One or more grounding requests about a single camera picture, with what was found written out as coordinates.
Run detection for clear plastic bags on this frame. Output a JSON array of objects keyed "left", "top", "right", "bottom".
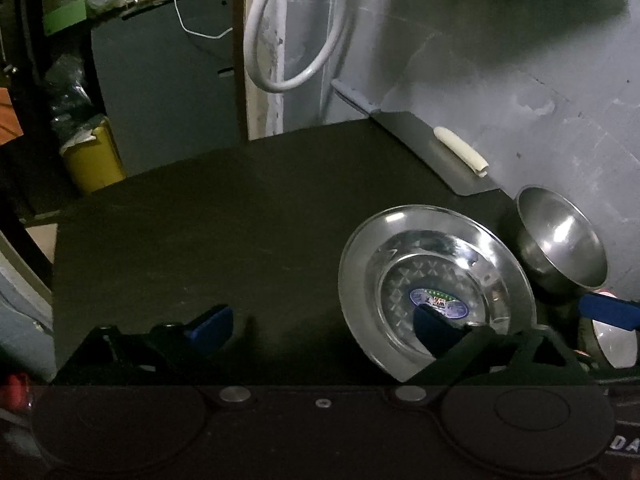
[{"left": 44, "top": 54, "right": 103, "bottom": 141}]

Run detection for small red object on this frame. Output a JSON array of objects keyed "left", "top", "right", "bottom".
[{"left": 0, "top": 372, "right": 32, "bottom": 402}]

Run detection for grey metal sheet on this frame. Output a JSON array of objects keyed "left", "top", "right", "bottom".
[{"left": 331, "top": 79, "right": 502, "bottom": 197}]

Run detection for red bowl with white inside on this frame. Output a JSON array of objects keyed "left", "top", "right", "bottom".
[{"left": 591, "top": 290, "right": 639, "bottom": 369}]

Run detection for steel bowl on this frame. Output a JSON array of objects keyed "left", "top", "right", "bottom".
[{"left": 514, "top": 186, "right": 609, "bottom": 294}]

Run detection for steel plate with blue sticker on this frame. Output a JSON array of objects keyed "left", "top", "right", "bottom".
[{"left": 338, "top": 203, "right": 538, "bottom": 384}]

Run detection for green box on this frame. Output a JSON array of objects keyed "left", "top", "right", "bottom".
[{"left": 42, "top": 0, "right": 89, "bottom": 37}]

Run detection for grey cabinet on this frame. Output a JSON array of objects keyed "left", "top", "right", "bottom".
[{"left": 90, "top": 0, "right": 247, "bottom": 177}]

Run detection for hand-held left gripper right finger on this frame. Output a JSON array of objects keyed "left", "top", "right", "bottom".
[{"left": 390, "top": 305, "right": 598, "bottom": 406}]

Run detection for thin white cable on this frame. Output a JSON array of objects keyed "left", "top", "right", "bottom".
[{"left": 174, "top": 0, "right": 234, "bottom": 41}]

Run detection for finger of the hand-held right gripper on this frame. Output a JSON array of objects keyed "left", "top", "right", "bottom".
[{"left": 579, "top": 292, "right": 640, "bottom": 332}]

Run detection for yellow bin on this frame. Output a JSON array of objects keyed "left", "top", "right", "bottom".
[{"left": 59, "top": 115, "right": 127, "bottom": 195}]

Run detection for white hose loop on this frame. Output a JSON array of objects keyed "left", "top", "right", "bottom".
[{"left": 243, "top": 0, "right": 357, "bottom": 94}]

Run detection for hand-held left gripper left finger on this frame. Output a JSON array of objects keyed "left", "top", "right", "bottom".
[{"left": 52, "top": 304, "right": 256, "bottom": 406}]

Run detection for short white tube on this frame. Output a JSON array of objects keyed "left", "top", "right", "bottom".
[{"left": 433, "top": 126, "right": 489, "bottom": 177}]

